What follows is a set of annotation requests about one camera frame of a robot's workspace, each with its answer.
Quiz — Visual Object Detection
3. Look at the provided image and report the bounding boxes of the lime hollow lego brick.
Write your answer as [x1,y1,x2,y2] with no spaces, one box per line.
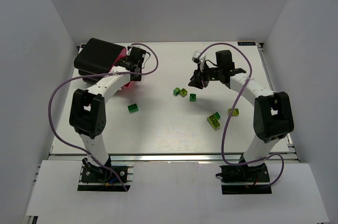
[179,88,187,97]

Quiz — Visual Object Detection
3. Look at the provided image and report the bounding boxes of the black pink drawer organizer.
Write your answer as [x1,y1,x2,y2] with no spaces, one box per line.
[73,38,127,76]

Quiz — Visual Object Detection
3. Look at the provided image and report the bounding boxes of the green lego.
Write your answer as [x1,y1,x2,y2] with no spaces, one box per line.
[213,112,221,120]

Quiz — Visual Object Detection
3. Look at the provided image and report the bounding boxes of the lime studded lego brick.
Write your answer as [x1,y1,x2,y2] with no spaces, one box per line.
[228,108,240,116]

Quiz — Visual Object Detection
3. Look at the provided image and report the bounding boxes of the lime long lego brick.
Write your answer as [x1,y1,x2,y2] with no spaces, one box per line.
[207,115,220,130]

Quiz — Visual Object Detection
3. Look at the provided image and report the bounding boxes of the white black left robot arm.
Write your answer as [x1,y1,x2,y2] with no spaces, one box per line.
[69,46,147,181]

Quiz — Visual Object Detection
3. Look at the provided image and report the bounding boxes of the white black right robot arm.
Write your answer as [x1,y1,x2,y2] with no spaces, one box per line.
[189,50,294,183]

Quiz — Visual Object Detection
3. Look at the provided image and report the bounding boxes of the green hollow lego brick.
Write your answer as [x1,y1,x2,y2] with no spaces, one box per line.
[190,94,196,102]

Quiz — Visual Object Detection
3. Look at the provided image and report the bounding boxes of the green lego brick number two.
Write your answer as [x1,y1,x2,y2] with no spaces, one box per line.
[173,87,181,96]

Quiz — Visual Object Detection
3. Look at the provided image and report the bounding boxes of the green 2x3 lego brick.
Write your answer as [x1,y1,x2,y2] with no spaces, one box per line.
[127,103,139,113]

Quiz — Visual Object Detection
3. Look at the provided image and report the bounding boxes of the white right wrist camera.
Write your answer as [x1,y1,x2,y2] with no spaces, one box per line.
[192,51,205,64]

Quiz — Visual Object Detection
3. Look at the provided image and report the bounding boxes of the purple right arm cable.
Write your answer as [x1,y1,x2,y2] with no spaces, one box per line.
[202,42,285,186]

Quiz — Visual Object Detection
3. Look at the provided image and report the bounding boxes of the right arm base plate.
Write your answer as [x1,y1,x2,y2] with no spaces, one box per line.
[215,164,272,195]

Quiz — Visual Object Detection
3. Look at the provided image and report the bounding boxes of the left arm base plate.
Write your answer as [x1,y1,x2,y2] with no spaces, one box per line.
[77,164,134,192]

